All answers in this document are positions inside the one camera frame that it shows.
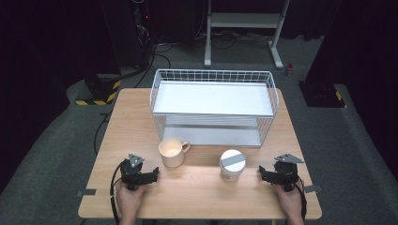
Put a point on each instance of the cream ceramic mug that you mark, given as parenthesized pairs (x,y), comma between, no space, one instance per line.
(171,156)

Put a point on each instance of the person's right hand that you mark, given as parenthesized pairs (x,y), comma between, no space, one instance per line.
(289,201)

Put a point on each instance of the grey tape strip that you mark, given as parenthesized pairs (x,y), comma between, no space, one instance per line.
(313,188)
(86,192)

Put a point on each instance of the white metal stand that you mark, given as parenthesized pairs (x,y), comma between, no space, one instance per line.
(244,20)

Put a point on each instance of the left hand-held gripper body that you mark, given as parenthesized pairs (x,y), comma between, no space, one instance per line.
(133,170)

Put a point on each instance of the small red floor object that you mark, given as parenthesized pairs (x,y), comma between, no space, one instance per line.
(289,69)

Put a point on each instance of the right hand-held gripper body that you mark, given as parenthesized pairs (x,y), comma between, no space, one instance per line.
(286,173)

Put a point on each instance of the dark computer tower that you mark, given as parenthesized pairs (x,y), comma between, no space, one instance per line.
(142,31)

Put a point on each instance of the person's left hand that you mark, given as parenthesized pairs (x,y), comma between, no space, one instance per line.
(130,200)

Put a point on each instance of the black yellow-striped stand base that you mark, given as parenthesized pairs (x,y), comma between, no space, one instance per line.
(324,95)
(98,89)

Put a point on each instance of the white jar with grey-striped lid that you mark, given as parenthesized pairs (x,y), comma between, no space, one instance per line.
(232,167)

